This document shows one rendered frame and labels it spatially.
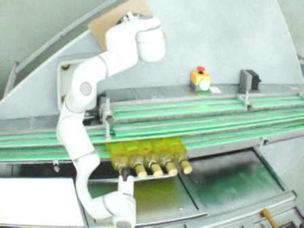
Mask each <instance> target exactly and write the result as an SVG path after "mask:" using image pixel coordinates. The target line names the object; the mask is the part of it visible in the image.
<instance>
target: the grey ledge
mask: <svg viewBox="0 0 304 228"><path fill-rule="evenodd" d="M303 137H304V129H301V130H297V131H294V132H286V133H281V134H274V135H273V136H266V140H268V141H269V144H268V145H274V144H276V143H281V142H286V141H290V140H293V139H297V138H303ZM260 144H261V140H260V138H255V139H250V140H244V141H240V142H231V143H229V144H223V145H216V146H211V147H201V148H199V149H187V152H188V156H189V157H190V158H192V157H199V156H204V155H212V154H215V153H224V152H226V151H235V150H236V149H245V148H247V147H255V146H257V147H260Z"/></svg>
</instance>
